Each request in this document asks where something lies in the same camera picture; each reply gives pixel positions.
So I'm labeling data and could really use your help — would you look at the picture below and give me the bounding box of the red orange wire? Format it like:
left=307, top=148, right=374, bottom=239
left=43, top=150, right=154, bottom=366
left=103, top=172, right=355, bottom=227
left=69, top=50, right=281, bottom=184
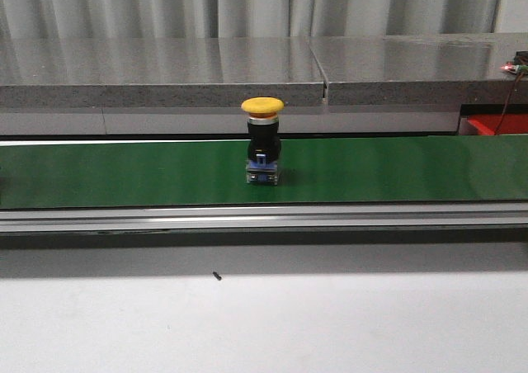
left=496, top=70, right=526, bottom=135

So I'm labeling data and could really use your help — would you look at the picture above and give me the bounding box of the small circuit board red LED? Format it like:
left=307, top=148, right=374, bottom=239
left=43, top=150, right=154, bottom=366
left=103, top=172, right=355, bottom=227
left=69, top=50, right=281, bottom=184
left=501, top=61, right=528, bottom=74

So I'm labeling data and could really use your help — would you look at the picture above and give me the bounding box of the grey stone countertop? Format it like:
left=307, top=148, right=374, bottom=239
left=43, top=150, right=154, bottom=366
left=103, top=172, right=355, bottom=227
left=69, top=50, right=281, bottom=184
left=1, top=33, right=527, bottom=108

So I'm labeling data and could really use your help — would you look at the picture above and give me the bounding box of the white pleated curtain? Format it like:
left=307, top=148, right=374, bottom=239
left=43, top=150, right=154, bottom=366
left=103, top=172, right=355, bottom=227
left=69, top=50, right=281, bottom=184
left=1, top=0, right=527, bottom=39

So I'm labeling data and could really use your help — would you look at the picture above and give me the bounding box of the red plastic tray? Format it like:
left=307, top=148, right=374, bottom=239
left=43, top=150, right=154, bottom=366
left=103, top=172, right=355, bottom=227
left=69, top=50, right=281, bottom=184
left=468, top=114, right=528, bottom=135

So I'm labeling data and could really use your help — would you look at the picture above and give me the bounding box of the aluminium conveyor frame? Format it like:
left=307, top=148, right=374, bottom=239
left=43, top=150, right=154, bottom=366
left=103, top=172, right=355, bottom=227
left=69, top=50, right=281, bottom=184
left=1, top=202, right=527, bottom=234

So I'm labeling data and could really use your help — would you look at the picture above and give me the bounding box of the green conveyor belt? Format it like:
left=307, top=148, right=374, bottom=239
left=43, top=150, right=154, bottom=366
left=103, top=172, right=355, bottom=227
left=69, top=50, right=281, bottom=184
left=1, top=135, right=527, bottom=210

